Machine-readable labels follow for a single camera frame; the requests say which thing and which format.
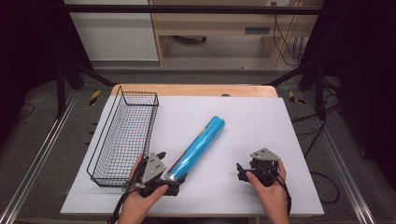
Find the wooden table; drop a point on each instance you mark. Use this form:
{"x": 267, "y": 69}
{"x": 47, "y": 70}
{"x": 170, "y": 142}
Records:
{"x": 193, "y": 90}

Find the white table mat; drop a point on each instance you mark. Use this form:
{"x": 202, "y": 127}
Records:
{"x": 236, "y": 130}

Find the person's right hand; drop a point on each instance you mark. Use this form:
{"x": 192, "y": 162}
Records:
{"x": 271, "y": 196}

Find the wooden desk shelf unit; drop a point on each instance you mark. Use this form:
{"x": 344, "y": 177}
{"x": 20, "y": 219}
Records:
{"x": 218, "y": 21}

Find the blue tube snack packet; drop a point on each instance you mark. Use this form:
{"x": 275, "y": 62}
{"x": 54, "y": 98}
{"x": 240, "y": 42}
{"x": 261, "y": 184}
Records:
{"x": 198, "y": 148}

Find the white cabinet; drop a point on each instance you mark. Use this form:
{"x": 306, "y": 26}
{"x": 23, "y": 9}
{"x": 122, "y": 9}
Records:
{"x": 115, "y": 34}

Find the black horizontal frame bar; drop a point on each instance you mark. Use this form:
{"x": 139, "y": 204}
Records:
{"x": 186, "y": 9}

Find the black curtain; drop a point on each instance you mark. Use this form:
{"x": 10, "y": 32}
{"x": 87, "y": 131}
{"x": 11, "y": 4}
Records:
{"x": 28, "y": 46}
{"x": 361, "y": 62}

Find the person's left hand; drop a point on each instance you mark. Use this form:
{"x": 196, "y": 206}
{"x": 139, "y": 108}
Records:
{"x": 137, "y": 202}

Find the aluminium floor rail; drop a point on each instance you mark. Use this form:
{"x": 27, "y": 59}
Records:
{"x": 339, "y": 161}
{"x": 37, "y": 149}

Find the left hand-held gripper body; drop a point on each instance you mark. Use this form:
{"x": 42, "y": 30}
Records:
{"x": 153, "y": 169}

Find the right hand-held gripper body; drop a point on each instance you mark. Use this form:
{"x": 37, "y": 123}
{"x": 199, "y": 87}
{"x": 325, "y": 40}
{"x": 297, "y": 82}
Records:
{"x": 264, "y": 165}

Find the black metal stand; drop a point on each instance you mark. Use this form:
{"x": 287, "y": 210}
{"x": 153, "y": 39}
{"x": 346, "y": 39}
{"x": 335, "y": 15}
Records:
{"x": 317, "y": 81}
{"x": 70, "y": 77}

